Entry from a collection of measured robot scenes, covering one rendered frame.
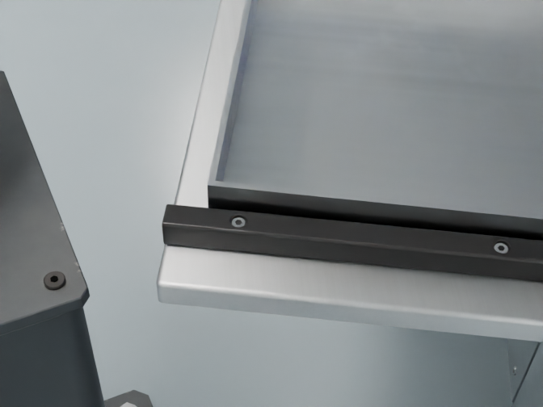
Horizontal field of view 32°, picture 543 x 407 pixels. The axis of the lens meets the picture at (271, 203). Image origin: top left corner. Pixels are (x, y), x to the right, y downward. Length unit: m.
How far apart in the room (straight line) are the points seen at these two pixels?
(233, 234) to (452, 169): 0.16
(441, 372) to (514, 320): 1.01
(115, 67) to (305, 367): 0.81
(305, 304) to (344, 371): 1.00
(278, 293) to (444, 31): 0.27
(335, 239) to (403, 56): 0.19
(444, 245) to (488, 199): 0.07
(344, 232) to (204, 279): 0.09
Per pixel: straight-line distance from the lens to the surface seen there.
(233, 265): 0.57
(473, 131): 0.66
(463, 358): 1.60
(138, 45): 2.08
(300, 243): 0.56
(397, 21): 0.74
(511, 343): 1.50
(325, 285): 0.56
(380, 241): 0.56
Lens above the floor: 1.34
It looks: 50 degrees down
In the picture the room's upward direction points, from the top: 2 degrees clockwise
